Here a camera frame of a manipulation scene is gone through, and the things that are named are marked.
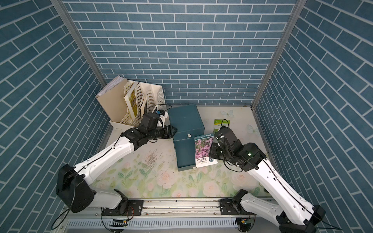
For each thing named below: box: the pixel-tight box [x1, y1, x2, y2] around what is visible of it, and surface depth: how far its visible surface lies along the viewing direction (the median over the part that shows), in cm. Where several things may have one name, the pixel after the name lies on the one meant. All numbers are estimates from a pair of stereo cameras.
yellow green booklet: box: [129, 89, 138, 117], surface depth 98 cm
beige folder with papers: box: [95, 75, 128, 123], surface depth 95 cm
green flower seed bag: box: [213, 118, 231, 134], surface depth 113 cm
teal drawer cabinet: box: [168, 104, 205, 153], surface depth 84 cm
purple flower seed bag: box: [194, 133, 219, 168], surface depth 74 cm
